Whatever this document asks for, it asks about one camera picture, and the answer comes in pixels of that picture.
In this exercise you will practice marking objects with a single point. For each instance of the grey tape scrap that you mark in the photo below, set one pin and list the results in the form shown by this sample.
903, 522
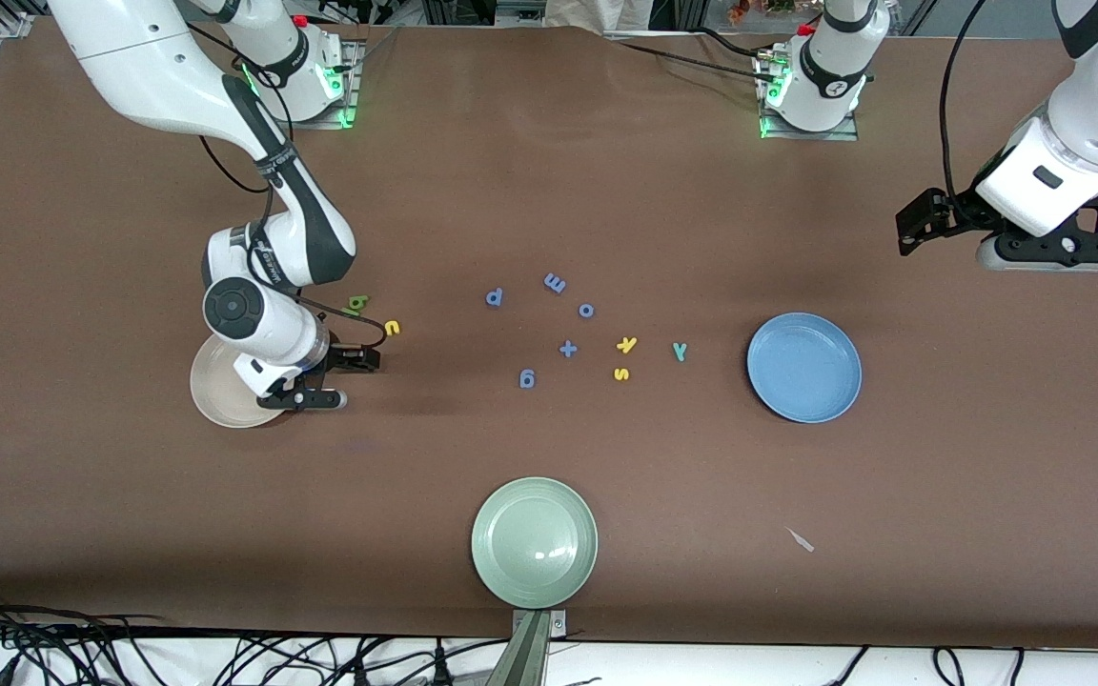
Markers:
801, 539

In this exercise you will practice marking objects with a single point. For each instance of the yellow foam letter k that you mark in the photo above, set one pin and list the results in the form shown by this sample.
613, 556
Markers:
626, 344

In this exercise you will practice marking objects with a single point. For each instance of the blue foam plus sign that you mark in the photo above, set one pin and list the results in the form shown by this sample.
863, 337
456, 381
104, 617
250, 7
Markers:
568, 349

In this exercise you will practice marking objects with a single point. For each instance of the blue foam letter m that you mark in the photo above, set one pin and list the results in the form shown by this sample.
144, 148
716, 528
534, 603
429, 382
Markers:
555, 282

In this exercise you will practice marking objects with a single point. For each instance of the blue foam letter p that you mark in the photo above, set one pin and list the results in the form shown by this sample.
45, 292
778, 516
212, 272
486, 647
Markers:
495, 297

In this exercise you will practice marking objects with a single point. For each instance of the blue plate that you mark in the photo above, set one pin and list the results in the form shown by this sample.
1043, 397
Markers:
803, 368

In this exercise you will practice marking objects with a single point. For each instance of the blue foam letter g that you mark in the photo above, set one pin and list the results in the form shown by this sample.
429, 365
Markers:
527, 379

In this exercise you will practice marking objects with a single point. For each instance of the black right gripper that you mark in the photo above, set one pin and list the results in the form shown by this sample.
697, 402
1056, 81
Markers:
347, 358

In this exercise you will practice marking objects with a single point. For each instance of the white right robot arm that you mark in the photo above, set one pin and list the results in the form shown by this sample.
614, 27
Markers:
273, 324

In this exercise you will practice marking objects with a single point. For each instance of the beige brown plate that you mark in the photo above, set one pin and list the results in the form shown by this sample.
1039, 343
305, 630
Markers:
220, 400

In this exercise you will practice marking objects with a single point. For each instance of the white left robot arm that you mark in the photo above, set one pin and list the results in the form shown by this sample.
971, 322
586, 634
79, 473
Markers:
1083, 143

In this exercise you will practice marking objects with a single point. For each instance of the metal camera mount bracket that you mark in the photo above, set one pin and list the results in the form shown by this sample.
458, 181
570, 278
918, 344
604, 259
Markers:
530, 648

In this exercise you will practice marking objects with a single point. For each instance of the orange background object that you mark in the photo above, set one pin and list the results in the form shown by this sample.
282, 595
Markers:
749, 8

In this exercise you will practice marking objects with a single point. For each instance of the person in beige clothing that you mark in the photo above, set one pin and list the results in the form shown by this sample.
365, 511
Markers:
597, 11

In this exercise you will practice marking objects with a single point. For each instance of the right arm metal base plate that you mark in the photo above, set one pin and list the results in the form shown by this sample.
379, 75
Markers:
351, 76

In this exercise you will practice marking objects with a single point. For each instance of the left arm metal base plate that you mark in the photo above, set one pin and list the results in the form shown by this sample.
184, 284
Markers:
844, 133

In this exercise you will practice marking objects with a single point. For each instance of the pale green plate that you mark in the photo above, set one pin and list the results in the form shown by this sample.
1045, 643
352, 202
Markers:
535, 542

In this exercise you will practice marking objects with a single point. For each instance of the teal foam letter y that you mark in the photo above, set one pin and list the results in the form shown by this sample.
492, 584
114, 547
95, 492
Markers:
680, 352

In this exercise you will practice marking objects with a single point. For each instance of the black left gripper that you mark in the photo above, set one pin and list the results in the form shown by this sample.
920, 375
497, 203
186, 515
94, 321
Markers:
957, 211

